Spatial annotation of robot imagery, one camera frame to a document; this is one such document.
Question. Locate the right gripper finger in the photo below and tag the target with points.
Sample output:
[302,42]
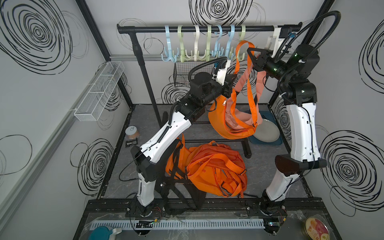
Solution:
[255,51]
[254,60]

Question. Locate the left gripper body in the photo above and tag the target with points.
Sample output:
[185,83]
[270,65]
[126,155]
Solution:
[214,93]

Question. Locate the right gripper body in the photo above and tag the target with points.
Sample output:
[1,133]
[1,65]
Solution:
[274,69]

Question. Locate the pink sling bag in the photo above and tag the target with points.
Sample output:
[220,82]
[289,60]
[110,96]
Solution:
[236,119]

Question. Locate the orange sling bag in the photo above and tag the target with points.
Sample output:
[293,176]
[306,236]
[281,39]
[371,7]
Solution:
[218,112]

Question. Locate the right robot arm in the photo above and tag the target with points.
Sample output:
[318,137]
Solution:
[300,98]

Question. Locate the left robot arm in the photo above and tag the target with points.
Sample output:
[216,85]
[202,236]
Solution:
[150,158]

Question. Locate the white hook rightmost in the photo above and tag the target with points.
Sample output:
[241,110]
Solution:
[274,41]

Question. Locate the white hook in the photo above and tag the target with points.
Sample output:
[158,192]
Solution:
[195,52]
[274,41]

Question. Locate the light green hook right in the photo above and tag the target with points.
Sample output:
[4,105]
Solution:
[241,57]

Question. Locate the light green hook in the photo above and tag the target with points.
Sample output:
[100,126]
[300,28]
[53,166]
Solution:
[241,57]
[183,54]
[207,55]

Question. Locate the light blue hook middle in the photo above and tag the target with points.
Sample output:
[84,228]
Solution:
[218,51]

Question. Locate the light blue hook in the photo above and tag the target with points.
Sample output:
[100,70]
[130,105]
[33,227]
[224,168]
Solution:
[228,53]
[169,54]
[218,51]

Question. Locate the light green hook middle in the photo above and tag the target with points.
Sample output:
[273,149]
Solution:
[207,55]

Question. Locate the light blue hook right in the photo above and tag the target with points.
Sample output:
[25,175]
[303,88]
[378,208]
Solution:
[228,53]

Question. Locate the light green hook left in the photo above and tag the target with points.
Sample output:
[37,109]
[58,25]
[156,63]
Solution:
[183,54]

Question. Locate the light blue hook leftmost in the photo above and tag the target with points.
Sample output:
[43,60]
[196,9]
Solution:
[169,54]

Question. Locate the white hook middle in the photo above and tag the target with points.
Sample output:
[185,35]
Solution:
[195,52]

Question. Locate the teal tray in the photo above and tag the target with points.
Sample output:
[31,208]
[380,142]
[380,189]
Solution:
[268,115]

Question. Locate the grey round plate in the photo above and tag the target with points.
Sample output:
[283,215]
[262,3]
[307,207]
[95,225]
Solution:
[266,132]

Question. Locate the orange and black backpack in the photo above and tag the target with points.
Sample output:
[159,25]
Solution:
[176,173]

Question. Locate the black garment rack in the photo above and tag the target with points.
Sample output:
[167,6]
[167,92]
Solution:
[132,31]

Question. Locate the small black card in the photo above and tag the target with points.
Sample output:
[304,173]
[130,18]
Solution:
[130,143]

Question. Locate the round printed tin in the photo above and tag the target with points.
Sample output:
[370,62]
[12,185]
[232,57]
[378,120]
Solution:
[314,229]

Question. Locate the teal round object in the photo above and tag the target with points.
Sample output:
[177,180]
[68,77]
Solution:
[104,233]

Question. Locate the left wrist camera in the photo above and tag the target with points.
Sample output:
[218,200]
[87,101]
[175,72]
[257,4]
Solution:
[222,68]

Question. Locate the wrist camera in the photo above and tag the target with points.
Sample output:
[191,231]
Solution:
[285,32]
[222,68]

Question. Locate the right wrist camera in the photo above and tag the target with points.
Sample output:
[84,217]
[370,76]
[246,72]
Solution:
[285,32]

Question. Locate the black wire basket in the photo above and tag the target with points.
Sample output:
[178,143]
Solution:
[181,71]

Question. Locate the white mesh wall shelf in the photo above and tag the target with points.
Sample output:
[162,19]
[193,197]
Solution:
[103,94]

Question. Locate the white slotted cable duct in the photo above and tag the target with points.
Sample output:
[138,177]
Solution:
[212,224]

